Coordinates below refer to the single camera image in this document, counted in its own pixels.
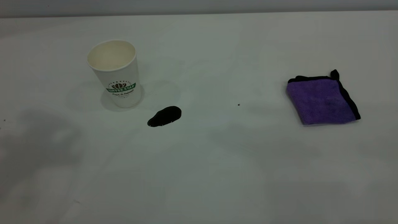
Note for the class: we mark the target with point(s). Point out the white paper coffee cup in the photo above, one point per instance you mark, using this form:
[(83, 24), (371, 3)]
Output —
[(119, 81)]

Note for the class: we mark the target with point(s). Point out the purple cloth with black trim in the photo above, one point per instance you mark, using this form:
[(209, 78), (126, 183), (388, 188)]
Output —
[(320, 101)]

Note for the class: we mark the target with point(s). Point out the black liquid spill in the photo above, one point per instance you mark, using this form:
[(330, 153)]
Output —
[(164, 116)]

